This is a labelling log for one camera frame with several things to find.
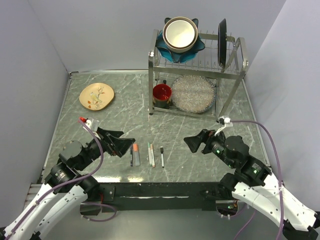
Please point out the red black mug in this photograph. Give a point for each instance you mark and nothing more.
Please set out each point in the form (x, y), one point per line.
(161, 95)

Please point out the white green-tipped highlighter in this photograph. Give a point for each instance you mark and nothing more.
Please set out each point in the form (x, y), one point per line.
(149, 154)

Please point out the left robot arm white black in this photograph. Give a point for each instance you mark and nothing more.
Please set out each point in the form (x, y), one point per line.
(64, 187)

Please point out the blue petal-shaped bowl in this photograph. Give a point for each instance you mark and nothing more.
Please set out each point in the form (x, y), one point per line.
(179, 57)

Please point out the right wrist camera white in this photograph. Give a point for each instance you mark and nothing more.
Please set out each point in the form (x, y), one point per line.
(225, 122)

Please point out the steel dish rack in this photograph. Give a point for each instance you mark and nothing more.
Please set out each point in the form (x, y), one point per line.
(205, 64)

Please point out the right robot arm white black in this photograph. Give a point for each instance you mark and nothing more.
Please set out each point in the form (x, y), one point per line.
(256, 185)

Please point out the grey marker orange tip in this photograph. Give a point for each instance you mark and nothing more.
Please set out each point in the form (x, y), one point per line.
(136, 158)

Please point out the white marker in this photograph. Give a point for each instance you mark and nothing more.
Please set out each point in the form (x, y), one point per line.
(152, 155)

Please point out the black plate upright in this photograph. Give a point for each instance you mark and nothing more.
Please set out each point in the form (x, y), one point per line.
(222, 43)

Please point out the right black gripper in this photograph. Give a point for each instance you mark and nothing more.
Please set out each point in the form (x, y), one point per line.
(206, 137)

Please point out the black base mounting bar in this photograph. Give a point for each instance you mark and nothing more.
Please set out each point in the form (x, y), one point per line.
(142, 196)

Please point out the yellow bird-pattern plate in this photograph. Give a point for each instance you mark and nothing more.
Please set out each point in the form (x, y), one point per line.
(96, 96)

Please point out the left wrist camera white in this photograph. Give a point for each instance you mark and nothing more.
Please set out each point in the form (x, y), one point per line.
(89, 123)

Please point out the speckled grey plate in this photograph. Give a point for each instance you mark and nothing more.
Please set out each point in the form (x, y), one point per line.
(193, 94)

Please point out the large orange marker cap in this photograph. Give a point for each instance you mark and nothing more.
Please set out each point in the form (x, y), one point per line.
(135, 147)

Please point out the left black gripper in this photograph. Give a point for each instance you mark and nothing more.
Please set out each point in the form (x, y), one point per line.
(119, 145)

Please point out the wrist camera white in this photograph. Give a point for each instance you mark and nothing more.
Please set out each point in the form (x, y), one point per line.
(225, 122)
(89, 123)

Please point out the cream bowl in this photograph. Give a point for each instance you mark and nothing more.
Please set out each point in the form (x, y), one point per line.
(179, 34)

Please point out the dark blue pen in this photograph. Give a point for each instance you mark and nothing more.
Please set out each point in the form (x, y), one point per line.
(131, 155)

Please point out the grey pen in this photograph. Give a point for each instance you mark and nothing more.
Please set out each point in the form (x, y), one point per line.
(162, 160)

